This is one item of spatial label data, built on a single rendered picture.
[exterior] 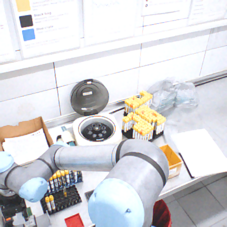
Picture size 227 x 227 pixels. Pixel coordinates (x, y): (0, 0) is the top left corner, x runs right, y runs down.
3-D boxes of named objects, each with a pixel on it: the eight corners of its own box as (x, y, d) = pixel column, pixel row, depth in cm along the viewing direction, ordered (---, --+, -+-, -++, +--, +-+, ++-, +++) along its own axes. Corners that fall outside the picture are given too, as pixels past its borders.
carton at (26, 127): (11, 189, 131) (3, 169, 122) (1, 148, 151) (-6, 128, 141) (61, 171, 140) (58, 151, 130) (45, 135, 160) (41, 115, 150)
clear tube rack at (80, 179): (42, 197, 128) (40, 188, 124) (37, 181, 135) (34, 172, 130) (83, 182, 135) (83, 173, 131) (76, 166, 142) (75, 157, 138)
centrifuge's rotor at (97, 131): (86, 150, 144) (85, 140, 139) (80, 130, 155) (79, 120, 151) (114, 144, 148) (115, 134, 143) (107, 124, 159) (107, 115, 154)
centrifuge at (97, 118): (82, 171, 140) (81, 155, 132) (71, 131, 162) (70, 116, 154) (127, 161, 146) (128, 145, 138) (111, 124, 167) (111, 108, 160)
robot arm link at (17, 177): (55, 168, 85) (29, 153, 89) (29, 194, 77) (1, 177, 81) (58, 184, 89) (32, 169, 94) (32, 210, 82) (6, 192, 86)
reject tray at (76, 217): (69, 233, 115) (69, 232, 115) (64, 219, 120) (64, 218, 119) (84, 226, 118) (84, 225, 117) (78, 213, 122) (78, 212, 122)
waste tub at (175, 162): (157, 184, 135) (159, 171, 128) (143, 164, 144) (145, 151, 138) (180, 175, 139) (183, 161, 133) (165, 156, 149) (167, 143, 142)
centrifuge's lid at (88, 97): (68, 83, 142) (66, 77, 149) (73, 123, 156) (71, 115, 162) (109, 77, 147) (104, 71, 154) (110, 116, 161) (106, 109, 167)
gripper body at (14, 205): (2, 203, 103) (-7, 184, 95) (25, 195, 106) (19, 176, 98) (5, 221, 98) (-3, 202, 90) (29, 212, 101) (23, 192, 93)
